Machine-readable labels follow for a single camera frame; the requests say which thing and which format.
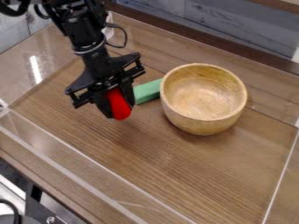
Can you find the red plush strawberry toy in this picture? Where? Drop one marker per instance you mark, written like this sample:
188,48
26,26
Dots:
118,103

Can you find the clear acrylic corner bracket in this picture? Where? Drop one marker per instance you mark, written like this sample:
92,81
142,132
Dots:
108,31

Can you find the green foam block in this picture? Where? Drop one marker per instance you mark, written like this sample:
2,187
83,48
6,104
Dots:
147,91

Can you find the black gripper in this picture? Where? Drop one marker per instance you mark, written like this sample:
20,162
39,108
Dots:
104,72

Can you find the black metal table bracket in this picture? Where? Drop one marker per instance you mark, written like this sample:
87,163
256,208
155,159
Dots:
36,210

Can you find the wooden bowl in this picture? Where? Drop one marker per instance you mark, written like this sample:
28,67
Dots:
203,98

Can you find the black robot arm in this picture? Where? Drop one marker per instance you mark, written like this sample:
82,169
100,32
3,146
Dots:
79,18

